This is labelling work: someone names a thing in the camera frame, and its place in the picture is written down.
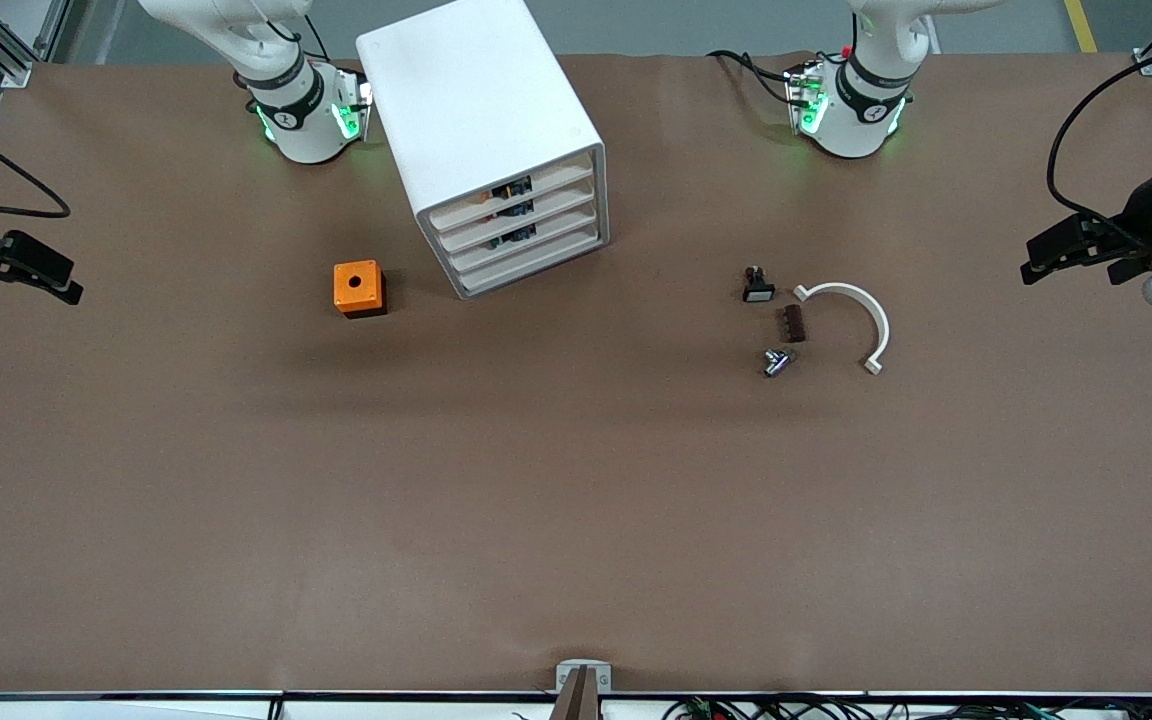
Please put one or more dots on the white drawer cabinet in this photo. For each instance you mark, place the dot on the white drawer cabinet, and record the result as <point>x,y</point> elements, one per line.
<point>466,90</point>

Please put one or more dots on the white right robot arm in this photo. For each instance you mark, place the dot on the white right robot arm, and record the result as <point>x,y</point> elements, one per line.
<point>306,130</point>

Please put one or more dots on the black square button white cap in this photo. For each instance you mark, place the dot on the black square button white cap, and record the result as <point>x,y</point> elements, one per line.
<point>758,292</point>

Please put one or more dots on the chrome metal tee fitting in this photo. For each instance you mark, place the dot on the chrome metal tee fitting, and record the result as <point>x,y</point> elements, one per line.
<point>776,363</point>

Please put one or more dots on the dark brown terminal block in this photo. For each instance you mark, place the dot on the dark brown terminal block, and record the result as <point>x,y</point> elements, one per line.
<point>791,324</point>

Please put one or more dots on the small dark electronic component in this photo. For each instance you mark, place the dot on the small dark electronic component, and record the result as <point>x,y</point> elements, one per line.
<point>514,187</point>
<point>514,210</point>
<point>519,235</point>

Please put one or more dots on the grey metal bracket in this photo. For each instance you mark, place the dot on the grey metal bracket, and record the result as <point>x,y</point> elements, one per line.
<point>566,678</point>

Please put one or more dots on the brown table mat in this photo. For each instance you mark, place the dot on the brown table mat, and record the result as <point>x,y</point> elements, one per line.
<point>236,500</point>

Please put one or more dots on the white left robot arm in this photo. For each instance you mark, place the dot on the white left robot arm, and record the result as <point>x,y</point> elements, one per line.
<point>861,120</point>

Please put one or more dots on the orange button enclosure box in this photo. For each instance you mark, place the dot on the orange button enclosure box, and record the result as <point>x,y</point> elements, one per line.
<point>368,290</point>

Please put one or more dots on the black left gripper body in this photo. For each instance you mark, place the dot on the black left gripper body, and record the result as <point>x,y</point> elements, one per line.
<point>1139,222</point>

